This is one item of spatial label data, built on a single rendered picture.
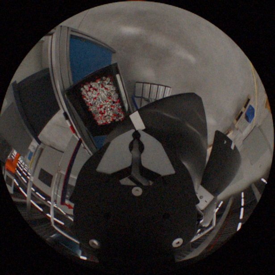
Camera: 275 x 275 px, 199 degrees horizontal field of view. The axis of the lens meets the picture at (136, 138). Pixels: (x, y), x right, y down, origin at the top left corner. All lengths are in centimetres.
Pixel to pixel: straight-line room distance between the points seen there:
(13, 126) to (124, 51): 111
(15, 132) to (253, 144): 795
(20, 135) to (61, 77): 30
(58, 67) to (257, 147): 783
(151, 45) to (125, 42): 30
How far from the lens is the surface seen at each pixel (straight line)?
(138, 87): 102
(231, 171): 39
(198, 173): 15
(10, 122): 44
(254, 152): 745
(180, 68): 121
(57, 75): 34
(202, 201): 34
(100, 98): 28
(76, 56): 47
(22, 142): 48
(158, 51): 113
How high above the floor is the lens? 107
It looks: 40 degrees down
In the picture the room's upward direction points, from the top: 179 degrees counter-clockwise
